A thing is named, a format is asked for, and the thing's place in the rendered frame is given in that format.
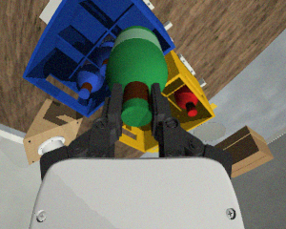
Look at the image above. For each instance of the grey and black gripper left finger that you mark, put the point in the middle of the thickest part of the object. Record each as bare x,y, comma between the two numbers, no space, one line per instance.
96,141

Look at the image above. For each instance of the green bottle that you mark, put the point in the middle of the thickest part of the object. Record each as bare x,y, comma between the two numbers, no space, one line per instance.
136,61

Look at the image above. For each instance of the blue bottle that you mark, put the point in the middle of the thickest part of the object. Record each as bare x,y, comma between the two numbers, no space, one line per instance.
103,52
90,79

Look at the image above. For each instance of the yellow plastic crate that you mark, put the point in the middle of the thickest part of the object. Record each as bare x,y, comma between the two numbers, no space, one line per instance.
143,135

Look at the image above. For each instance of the blue divided crate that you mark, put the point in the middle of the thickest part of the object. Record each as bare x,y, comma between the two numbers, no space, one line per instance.
79,23

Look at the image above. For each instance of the white paper pick list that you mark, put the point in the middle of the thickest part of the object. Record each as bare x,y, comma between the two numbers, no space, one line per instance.
49,10

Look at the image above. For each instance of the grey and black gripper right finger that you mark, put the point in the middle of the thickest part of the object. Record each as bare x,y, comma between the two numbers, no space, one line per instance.
176,140

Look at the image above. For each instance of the red bottle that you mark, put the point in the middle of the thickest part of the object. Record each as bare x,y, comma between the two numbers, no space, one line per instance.
186,99

